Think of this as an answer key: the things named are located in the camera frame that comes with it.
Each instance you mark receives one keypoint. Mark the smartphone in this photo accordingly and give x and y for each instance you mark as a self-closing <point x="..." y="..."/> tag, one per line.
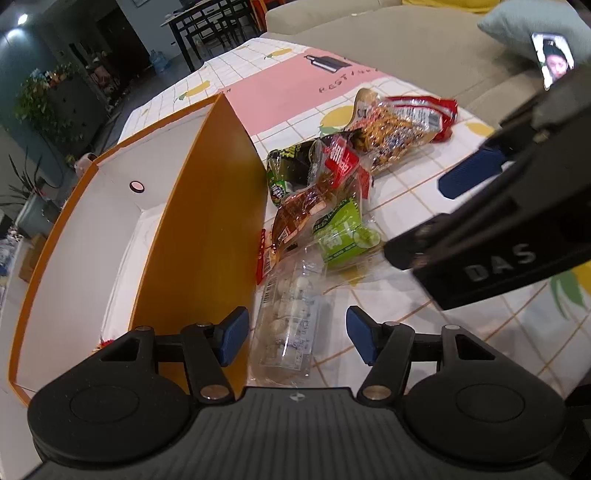
<point x="551" y="60"/>

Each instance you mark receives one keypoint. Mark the red snack packet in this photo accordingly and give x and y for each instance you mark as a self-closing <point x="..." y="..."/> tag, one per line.
<point x="443" y="115"/>

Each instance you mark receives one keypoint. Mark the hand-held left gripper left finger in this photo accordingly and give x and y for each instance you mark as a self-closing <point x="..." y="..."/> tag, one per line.
<point x="233" y="334"/>

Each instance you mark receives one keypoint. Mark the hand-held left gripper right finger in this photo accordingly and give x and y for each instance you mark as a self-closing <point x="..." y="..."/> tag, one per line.
<point x="362" y="334"/>

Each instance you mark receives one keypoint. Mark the dark dining table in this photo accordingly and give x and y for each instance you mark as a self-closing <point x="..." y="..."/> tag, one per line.
<point x="194" y="11"/>

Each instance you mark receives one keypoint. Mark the dark spiky houseplant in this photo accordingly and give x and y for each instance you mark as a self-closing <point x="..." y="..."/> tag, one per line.
<point x="23" y="184"/>

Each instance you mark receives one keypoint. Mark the dark dining chair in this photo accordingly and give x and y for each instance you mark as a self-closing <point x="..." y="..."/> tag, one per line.
<point x="207" y="39"/>

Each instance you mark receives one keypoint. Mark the large clear mixed snack bag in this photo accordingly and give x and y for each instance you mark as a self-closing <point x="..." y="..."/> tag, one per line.
<point x="392" y="134"/>

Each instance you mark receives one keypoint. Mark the yellow pillow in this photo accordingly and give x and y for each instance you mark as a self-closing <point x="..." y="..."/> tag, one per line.
<point x="443" y="4"/>

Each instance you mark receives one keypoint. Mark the light blue cushion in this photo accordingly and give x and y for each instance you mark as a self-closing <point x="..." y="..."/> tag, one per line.
<point x="512" y="23"/>

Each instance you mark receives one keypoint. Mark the pink pot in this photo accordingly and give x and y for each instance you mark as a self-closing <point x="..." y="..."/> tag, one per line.
<point x="84" y="162"/>

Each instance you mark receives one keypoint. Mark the beige sofa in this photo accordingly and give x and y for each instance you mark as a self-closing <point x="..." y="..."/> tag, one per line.
<point x="415" y="41"/>

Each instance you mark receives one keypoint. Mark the blue water bottle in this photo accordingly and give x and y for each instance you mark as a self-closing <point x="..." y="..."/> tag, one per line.
<point x="158" y="61"/>

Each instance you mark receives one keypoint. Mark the teal cabinet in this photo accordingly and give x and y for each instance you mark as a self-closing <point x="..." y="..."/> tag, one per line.
<point x="87" y="106"/>

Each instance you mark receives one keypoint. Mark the orange cardboard box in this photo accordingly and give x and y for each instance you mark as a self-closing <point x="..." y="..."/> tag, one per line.
<point x="203" y="230"/>

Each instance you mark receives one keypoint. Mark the ceiling lamp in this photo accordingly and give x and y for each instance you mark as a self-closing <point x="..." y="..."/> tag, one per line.
<point x="21" y="19"/>

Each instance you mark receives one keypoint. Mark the clear bag of brown bread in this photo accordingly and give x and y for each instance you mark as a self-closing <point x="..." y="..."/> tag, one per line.
<point x="295" y="212"/>

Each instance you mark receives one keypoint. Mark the black snack packet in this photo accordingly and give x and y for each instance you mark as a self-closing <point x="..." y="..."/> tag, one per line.
<point x="295" y="161"/>

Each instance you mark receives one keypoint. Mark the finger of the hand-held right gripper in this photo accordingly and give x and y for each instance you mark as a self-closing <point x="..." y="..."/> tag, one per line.
<point x="411" y="244"/>
<point x="471" y="170"/>

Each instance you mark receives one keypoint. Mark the clear tray of white candies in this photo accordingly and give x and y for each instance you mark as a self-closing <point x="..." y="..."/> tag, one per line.
<point x="288" y="318"/>

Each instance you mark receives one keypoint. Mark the brown cardboard carton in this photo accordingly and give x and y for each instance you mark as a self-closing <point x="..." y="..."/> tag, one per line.
<point x="32" y="258"/>

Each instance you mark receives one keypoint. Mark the lime green snack packet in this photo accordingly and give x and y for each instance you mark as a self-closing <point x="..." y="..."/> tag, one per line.
<point x="341" y="230"/>

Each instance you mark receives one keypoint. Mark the clear candy bag red label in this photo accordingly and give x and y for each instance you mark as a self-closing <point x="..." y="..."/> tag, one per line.
<point x="341" y="157"/>

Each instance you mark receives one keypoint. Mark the small red yellow packet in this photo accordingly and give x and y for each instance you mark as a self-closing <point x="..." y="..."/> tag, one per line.
<point x="265" y="258"/>

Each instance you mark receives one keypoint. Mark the green leafy houseplant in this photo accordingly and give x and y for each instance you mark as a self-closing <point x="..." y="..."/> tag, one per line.
<point x="41" y="101"/>

